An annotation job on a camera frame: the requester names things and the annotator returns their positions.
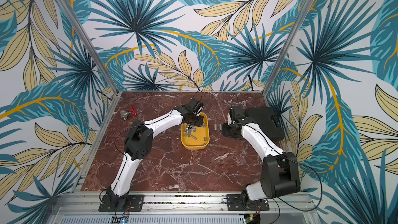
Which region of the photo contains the yellow plastic storage box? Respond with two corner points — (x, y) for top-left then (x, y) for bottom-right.
(181, 113), (210, 150)

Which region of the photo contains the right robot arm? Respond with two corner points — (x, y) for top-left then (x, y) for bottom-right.
(222, 106), (301, 203)

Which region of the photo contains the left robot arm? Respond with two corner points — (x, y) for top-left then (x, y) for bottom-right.
(104, 98), (204, 209)

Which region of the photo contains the black plastic tool case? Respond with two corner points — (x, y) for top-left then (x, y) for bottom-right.
(246, 107), (285, 142)

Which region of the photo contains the metal valve red handle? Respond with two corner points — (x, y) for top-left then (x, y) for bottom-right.
(120, 107), (137, 121)

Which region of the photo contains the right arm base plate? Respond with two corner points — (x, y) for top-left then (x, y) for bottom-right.
(226, 194), (269, 212)

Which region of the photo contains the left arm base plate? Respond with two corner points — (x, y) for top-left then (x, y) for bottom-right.
(98, 195), (144, 213)

